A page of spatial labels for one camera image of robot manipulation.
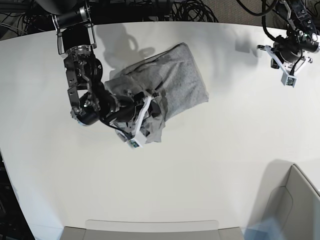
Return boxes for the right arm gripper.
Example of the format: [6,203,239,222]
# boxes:
[109,91,160,140]

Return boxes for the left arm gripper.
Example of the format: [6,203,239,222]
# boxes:
[256,43,313,73]

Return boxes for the grey T-shirt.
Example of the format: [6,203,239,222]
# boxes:
[104,42,209,144]

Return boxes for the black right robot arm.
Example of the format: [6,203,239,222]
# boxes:
[38,0,157,141]

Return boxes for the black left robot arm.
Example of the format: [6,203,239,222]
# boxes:
[237,0,320,76]

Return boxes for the beige storage bin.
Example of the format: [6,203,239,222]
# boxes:
[262,164,320,240]

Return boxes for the blue translucent object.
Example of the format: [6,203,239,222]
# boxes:
[243,217,283,240]

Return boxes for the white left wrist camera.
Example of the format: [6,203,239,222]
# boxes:
[281,73,297,88]

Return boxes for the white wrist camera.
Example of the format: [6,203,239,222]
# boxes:
[281,73,297,88]
[127,134,147,149]

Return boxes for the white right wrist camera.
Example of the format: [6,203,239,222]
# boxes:
[127,134,147,149]

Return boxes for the black coiled background cables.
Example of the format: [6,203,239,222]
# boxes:
[142,0,221,24]

